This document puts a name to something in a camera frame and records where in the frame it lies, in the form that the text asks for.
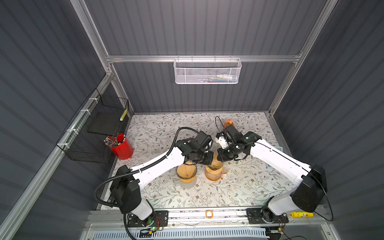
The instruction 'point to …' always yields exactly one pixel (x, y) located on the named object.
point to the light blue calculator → (279, 148)
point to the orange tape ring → (209, 217)
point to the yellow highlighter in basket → (123, 115)
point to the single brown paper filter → (186, 170)
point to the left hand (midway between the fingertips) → (213, 160)
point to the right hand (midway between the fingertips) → (219, 159)
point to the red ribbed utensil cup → (121, 147)
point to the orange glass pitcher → (214, 177)
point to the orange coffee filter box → (228, 122)
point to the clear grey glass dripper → (194, 174)
